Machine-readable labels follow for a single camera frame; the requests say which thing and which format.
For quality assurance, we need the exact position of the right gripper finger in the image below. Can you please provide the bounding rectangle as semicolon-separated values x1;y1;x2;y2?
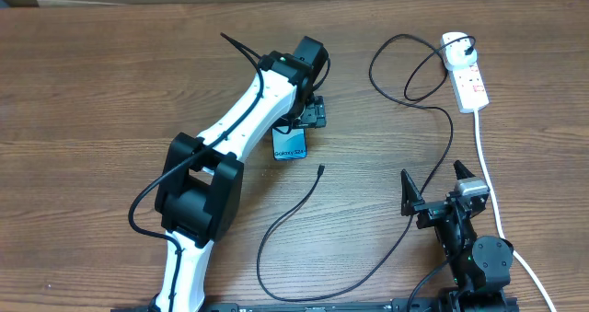
401;169;424;216
453;160;475;180

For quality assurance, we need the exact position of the blue-screen Samsung smartphone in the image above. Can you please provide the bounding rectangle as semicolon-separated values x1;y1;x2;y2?
271;126;307;161

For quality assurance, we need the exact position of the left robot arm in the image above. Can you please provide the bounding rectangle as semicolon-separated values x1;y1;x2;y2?
147;37;330;311

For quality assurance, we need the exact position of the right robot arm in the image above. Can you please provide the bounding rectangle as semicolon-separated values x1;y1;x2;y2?
401;160;519;311

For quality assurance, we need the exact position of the white power extension strip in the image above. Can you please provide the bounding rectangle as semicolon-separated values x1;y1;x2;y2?
450;64;490;113

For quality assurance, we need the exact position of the white power strip cord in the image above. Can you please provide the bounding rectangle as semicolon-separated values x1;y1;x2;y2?
472;110;558;312

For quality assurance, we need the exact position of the white USB wall charger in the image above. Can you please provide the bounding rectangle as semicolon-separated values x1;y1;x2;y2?
440;31;478;71

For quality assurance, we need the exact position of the black USB charging cable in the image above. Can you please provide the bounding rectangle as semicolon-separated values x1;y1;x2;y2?
256;33;478;303

